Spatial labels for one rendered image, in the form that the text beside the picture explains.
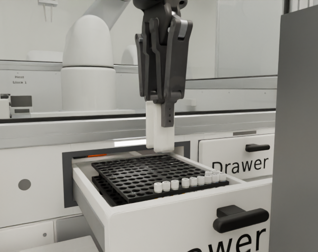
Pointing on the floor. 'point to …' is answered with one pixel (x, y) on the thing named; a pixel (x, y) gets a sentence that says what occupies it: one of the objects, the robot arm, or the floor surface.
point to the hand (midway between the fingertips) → (159, 125)
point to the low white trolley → (68, 246)
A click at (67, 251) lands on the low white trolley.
